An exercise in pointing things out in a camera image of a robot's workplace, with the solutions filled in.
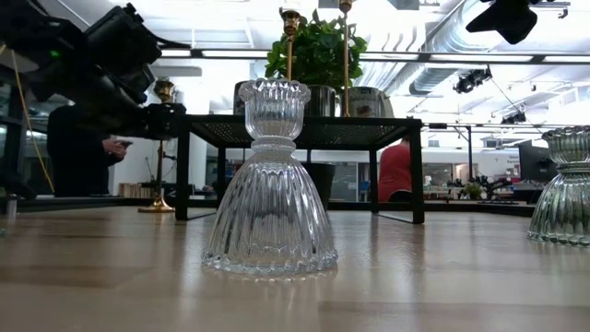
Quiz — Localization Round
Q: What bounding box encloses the green ribbed glass candleholder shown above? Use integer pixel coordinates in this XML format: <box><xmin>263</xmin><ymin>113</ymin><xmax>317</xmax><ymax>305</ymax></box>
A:
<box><xmin>525</xmin><ymin>124</ymin><xmax>590</xmax><ymax>248</ymax></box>

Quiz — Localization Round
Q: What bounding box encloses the black perforated metal shelf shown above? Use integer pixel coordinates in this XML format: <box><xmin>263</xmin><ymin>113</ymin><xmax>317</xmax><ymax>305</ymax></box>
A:
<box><xmin>173</xmin><ymin>104</ymin><xmax>426</xmax><ymax>226</ymax></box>

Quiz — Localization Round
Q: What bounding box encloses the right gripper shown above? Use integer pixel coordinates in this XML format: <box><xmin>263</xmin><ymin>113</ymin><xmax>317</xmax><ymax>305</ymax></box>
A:
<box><xmin>465</xmin><ymin>0</ymin><xmax>539</xmax><ymax>45</ymax></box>

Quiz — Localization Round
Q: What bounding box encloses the black ceiling spotlight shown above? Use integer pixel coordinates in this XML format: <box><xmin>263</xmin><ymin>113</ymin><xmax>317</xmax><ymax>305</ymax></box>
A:
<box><xmin>500</xmin><ymin>110</ymin><xmax>528</xmax><ymax>126</ymax></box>
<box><xmin>453</xmin><ymin>65</ymin><xmax>494</xmax><ymax>96</ymax></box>

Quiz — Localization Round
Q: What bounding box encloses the green leafy potted plant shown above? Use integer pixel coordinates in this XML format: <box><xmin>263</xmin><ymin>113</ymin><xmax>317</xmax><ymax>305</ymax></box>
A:
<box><xmin>264</xmin><ymin>7</ymin><xmax>369</xmax><ymax>97</ymax></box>

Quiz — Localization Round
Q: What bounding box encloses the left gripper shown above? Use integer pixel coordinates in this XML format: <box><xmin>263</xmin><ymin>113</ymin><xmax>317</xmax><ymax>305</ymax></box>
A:
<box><xmin>68</xmin><ymin>3</ymin><xmax>188</xmax><ymax>141</ymax></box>

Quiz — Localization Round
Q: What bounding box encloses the small background plant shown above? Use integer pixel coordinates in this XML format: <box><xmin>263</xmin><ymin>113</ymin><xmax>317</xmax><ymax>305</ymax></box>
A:
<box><xmin>462</xmin><ymin>181</ymin><xmax>486</xmax><ymax>201</ymax></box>

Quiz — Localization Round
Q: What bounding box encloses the clear ribbed glass candleholder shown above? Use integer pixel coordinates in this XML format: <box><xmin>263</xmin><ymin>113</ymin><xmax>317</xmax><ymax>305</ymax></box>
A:
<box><xmin>200</xmin><ymin>77</ymin><xmax>339</xmax><ymax>278</ymax></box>

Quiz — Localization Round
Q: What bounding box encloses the yellow cable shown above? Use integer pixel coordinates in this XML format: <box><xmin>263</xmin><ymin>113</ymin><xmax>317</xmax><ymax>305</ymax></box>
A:
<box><xmin>7</xmin><ymin>45</ymin><xmax>56</xmax><ymax>195</ymax></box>

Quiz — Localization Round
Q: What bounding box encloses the person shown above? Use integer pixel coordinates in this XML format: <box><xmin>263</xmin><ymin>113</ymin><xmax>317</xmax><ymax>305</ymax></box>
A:
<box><xmin>377</xmin><ymin>136</ymin><xmax>413</xmax><ymax>203</ymax></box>
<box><xmin>45</xmin><ymin>104</ymin><xmax>135</xmax><ymax>198</ymax></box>

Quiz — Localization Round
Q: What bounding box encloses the dark computer monitor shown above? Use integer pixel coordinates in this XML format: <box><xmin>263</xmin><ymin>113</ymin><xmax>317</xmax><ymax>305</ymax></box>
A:
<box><xmin>515</xmin><ymin>139</ymin><xmax>560</xmax><ymax>184</ymax></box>

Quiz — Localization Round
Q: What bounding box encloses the black plant pot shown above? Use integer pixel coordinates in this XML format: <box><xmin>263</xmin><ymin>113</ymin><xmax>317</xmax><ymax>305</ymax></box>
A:
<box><xmin>301</xmin><ymin>161</ymin><xmax>337</xmax><ymax>211</ymax></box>

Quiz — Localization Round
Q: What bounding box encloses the black aluminium rig frame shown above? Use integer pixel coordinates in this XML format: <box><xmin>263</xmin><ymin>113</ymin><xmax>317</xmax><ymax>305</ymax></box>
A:
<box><xmin>0</xmin><ymin>196</ymin><xmax>538</xmax><ymax>219</ymax></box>

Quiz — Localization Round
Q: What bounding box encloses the gold candlestick holder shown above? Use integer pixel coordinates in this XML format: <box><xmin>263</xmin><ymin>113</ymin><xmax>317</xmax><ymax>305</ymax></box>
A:
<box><xmin>136</xmin><ymin>77</ymin><xmax>177</xmax><ymax>214</ymax></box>
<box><xmin>338</xmin><ymin>0</ymin><xmax>355</xmax><ymax>118</ymax></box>
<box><xmin>280</xmin><ymin>7</ymin><xmax>302</xmax><ymax>83</ymax></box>

